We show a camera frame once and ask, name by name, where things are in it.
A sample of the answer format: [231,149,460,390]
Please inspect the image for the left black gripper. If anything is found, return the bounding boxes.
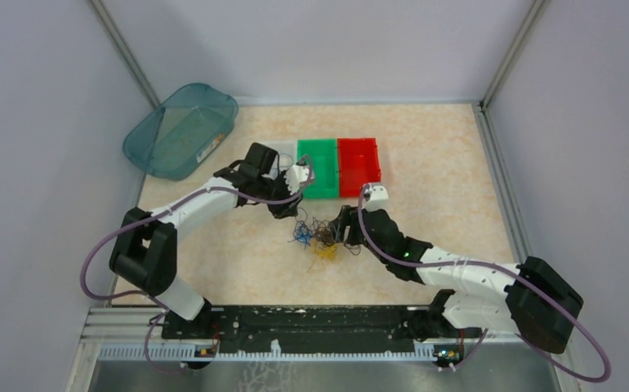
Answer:
[257,168,304,220]

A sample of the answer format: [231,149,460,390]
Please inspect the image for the brown wire bundle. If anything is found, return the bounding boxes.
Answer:
[311,216,364,256]

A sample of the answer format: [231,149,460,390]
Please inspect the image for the blue wire bundle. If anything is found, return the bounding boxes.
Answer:
[287,207,315,250]

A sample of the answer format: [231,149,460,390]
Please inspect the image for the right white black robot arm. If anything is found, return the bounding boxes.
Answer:
[328,205,584,354]

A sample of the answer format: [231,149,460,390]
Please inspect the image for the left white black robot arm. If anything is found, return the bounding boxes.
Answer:
[109,143,315,338]

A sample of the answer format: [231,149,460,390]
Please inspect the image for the white plastic bin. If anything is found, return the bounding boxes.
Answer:
[261,140,297,179]

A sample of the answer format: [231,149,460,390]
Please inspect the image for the green plastic bin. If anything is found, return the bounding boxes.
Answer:
[297,139,339,199]

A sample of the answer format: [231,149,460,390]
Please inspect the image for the red plastic bin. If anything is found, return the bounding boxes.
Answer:
[337,138,381,198]

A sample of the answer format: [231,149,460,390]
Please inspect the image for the teal translucent plastic tub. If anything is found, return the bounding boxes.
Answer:
[122,82,239,181]

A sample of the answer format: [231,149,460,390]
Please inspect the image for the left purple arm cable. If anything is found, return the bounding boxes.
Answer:
[79,155,315,303]

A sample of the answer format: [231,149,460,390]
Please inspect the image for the yellow wire bundle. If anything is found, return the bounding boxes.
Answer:
[307,242,342,272]

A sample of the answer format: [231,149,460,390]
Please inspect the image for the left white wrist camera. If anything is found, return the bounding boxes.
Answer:
[284,154,315,196]

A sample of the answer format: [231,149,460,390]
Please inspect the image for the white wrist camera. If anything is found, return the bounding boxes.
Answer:
[284,154,315,196]
[361,182,389,212]

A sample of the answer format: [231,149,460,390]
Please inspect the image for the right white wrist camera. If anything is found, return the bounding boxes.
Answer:
[361,182,389,212]

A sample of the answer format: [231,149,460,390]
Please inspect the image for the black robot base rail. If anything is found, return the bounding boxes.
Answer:
[161,305,481,354]

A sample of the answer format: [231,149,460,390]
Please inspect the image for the white slotted cable duct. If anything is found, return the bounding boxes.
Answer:
[98,343,458,363]

